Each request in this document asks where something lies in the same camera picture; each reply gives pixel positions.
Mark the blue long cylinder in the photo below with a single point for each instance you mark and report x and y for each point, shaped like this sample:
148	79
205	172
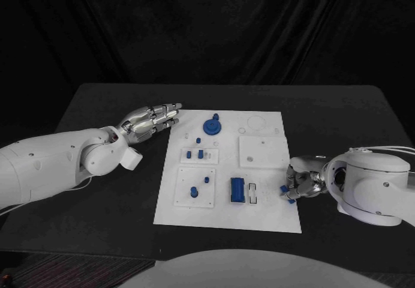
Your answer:
193	192

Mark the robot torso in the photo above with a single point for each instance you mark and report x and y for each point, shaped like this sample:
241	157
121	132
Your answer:
259	270

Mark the blue gear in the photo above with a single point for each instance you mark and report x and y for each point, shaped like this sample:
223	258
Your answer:
212	127

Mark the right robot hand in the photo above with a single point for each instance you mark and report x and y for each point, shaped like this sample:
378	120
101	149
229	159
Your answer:
306	177

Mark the blue rectangular block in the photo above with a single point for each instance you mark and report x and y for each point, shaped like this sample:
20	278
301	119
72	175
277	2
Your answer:
236	189

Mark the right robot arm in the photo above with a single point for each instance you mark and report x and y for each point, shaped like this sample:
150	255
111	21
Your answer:
372	186

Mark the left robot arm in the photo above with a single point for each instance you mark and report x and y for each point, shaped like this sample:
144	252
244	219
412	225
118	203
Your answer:
42	162

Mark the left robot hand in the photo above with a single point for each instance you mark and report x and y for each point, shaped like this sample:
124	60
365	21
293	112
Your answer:
143	122

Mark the white task board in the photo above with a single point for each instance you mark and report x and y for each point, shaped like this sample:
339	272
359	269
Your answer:
226	198

